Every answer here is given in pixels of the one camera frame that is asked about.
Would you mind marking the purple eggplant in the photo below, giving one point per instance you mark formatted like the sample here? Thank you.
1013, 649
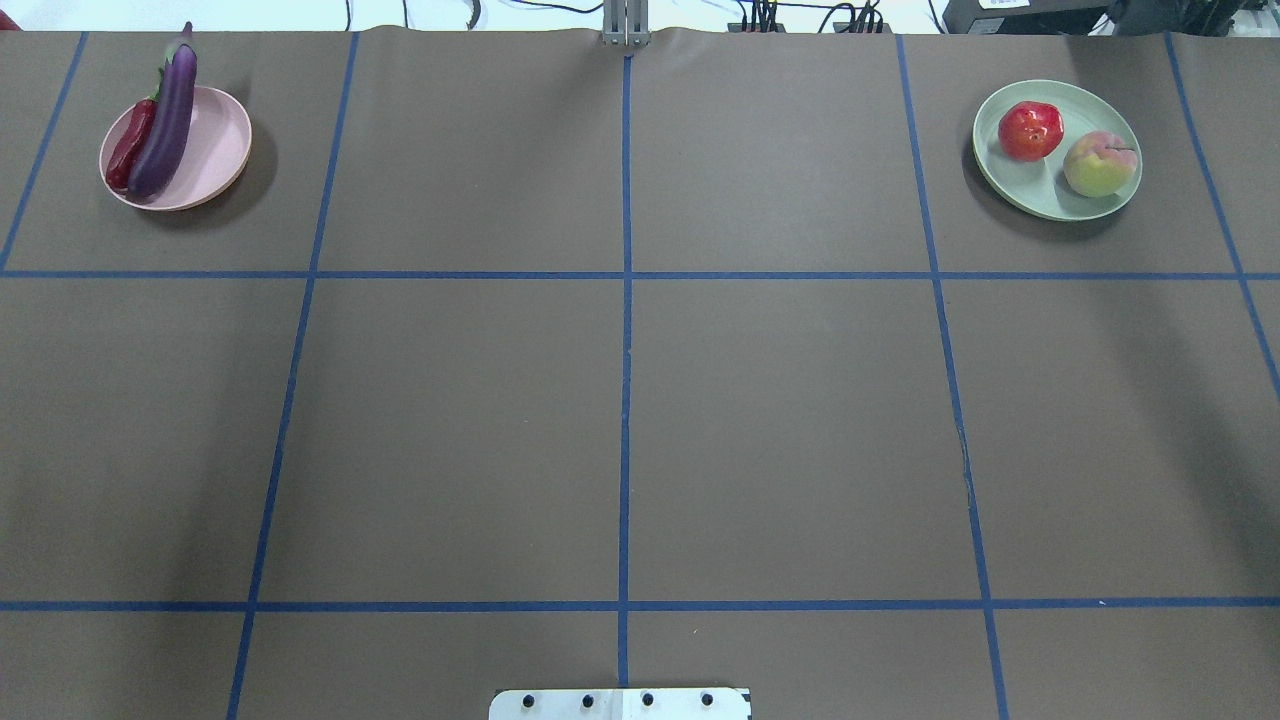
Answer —
160, 156

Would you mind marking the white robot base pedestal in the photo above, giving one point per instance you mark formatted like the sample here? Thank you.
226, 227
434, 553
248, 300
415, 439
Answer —
623, 703

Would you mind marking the red chili pepper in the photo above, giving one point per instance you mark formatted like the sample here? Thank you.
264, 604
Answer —
125, 151

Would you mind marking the pink plate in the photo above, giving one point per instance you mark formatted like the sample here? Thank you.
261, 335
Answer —
218, 148

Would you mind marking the aluminium frame post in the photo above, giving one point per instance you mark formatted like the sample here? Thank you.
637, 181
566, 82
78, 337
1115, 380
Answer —
625, 23

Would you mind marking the light green plate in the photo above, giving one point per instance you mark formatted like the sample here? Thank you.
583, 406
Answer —
1041, 187

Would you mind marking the pink green peach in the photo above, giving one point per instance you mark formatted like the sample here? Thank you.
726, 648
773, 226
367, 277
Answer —
1100, 163

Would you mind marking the red yellow pomegranate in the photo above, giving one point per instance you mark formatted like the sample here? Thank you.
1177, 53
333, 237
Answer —
1030, 130

